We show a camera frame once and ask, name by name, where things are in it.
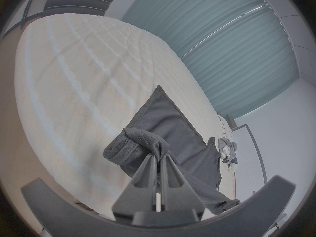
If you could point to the pile of clothes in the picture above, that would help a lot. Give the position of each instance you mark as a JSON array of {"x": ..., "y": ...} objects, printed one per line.
[{"x": 228, "y": 149}]

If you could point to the bed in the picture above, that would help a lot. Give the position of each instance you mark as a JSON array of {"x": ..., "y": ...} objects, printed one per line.
[{"x": 86, "y": 83}]

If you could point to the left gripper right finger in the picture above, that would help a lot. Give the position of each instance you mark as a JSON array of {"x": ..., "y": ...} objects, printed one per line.
[{"x": 182, "y": 200}]

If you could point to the grey bedside table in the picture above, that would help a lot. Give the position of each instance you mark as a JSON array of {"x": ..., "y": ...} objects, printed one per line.
[{"x": 232, "y": 121}]

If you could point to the black chest of drawers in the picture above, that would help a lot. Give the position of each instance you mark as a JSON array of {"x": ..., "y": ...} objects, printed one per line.
[{"x": 79, "y": 1}]

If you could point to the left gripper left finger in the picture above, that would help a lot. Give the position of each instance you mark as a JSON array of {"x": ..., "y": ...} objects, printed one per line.
[{"x": 138, "y": 201}]

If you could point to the blue-green curtain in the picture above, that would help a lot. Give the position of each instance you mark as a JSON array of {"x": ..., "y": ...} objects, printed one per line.
[
  {"x": 187, "y": 13},
  {"x": 246, "y": 65}
]

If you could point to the white printed pillow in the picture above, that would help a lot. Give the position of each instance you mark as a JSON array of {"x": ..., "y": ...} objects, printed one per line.
[{"x": 226, "y": 129}]

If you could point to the black T-shirt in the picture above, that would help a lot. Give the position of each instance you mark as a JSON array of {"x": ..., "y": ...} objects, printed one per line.
[{"x": 167, "y": 122}]

